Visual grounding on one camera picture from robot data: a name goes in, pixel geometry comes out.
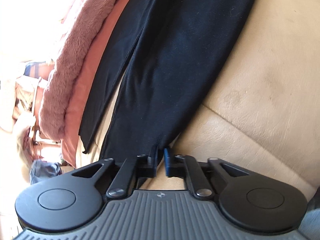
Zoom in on black pants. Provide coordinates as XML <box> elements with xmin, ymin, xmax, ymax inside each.
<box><xmin>79</xmin><ymin>0</ymin><xmax>255</xmax><ymax>163</ymax></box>

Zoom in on blue cloth bundle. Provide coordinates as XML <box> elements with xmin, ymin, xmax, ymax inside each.
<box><xmin>29</xmin><ymin>159</ymin><xmax>62</xmax><ymax>185</ymax></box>

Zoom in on salmon pink bed sheet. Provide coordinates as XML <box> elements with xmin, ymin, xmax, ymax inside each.
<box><xmin>61</xmin><ymin>0</ymin><xmax>129</xmax><ymax>168</ymax></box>

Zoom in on beige leather mattress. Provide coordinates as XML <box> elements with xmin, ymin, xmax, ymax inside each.
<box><xmin>75</xmin><ymin>0</ymin><xmax>320</xmax><ymax>201</ymax></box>

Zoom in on pink fluffy blanket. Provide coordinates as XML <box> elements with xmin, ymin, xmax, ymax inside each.
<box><xmin>39</xmin><ymin>0</ymin><xmax>117</xmax><ymax>141</ymax></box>

